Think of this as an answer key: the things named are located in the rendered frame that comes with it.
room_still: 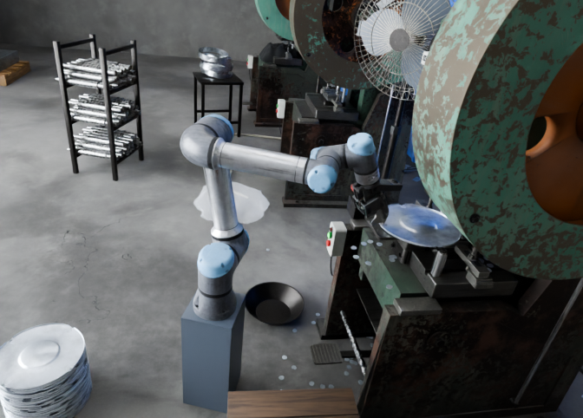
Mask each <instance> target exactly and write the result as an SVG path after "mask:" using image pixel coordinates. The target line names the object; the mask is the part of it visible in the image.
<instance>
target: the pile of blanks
mask: <svg viewBox="0 0 583 418"><path fill-rule="evenodd" d="M4 385H5V384H3V385H0V400H1V403H2V405H3V411H4V413H5V416H6V418H73V417H74V416H75V415H77V414H78V413H79V412H80V411H81V410H82V408H83V407H84V406H85V404H86V403H87V401H88V399H89V397H90V392H91V391H92V381H91V374H90V367H89V361H88V355H87V351H86V345H85V348H84V352H83V354H82V357H81V359H80V361H79V362H78V364H76V366H75V367H74V368H70V372H69V373H67V374H66V375H65V376H63V377H61V378H60V379H58V380H56V381H54V382H52V383H50V384H47V385H45V386H42V387H39V388H35V389H24V390H18V389H8V388H5V387H4Z"/></svg>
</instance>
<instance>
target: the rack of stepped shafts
mask: <svg viewBox="0 0 583 418"><path fill-rule="evenodd" d="M88 42H90V47H91V54H92V58H87V59H83V58H79V59H77V60H76V61H72V62H68V64H67V63H63V62H62V52H61V49H64V48H68V47H72V46H76V45H80V44H84V43H88ZM130 42H131V44H128V45H125V46H121V47H118V48H114V49H109V50H106V48H99V54H100V59H98V56H97V48H96V40H95V34H89V38H87V39H82V40H78V41H73V42H66V43H62V44H60V42H59V41H53V45H54V51H55V57H56V67H57V73H58V77H56V80H57V81H59V84H60V90H61V96H62V106H63V112H64V118H65V123H66V129H67V135H68V141H69V147H68V151H70V157H71V162H72V168H73V173H76V174H78V173H79V168H78V162H77V157H79V156H81V155H82V154H83V155H87V156H93V157H98V158H103V159H107V158H109V159H111V167H112V175H113V180H114V181H117V180H118V179H119V178H118V169H117V165H118V164H119V163H120V162H122V161H123V160H125V159H126V158H127V157H128V156H130V155H131V154H132V153H134V152H136V151H137V150H138V151H139V160H141V161H143V160H144V153H143V139H142V126H141V101H140V88H139V75H138V61H137V48H136V40H130ZM127 49H131V55H132V65H128V64H122V63H119V62H112V61H107V57H106V56H108V55H111V54H114V53H117V52H121V51H123V50H127ZM63 67H66V68H69V69H64V68H63ZM132 67H133V70H131V69H132ZM65 75H69V76H65ZM75 85H76V86H81V87H87V88H95V92H96V94H95V93H93V94H92V95H91V94H84V95H79V98H80V99H79V100H78V99H73V98H71V101H69V98H68V92H67V88H69V87H72V86H75ZM133 85H134V101H132V100H127V99H124V98H121V97H116V96H111V95H112V94H114V93H116V92H119V91H121V90H123V89H124V88H128V87H130V86H133ZM102 88H103V94H104V95H102ZM69 104H74V105H75V106H74V108H70V107H69ZM70 111H72V112H74V113H72V112H70ZM71 119H72V120H71ZM134 119H136V126H137V137H136V134H135V133H129V132H126V131H125V130H120V129H118V128H120V127H122V126H124V125H126V124H128V123H129V122H130V121H132V120H134ZM78 121H81V122H87V123H92V124H97V125H100V126H95V127H90V126H87V128H83V129H82V130H83V133H79V135H76V134H74V133H73V128H72V124H74V123H76V122H78ZM105 126H107V127H105ZM74 138H78V139H79V140H77V142H75V139H74ZM76 145H77V146H76Z"/></svg>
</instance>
